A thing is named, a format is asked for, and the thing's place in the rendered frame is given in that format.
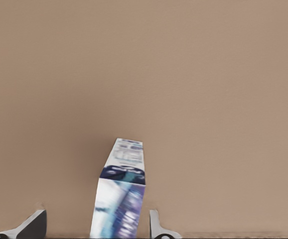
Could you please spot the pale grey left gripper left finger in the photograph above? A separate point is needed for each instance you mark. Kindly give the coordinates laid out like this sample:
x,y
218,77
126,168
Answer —
x,y
32,224

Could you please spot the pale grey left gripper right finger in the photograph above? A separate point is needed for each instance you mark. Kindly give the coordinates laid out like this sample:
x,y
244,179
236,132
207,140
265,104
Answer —
x,y
155,224

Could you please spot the white and blue printed box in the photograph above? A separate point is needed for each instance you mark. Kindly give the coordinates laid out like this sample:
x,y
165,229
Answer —
x,y
119,199

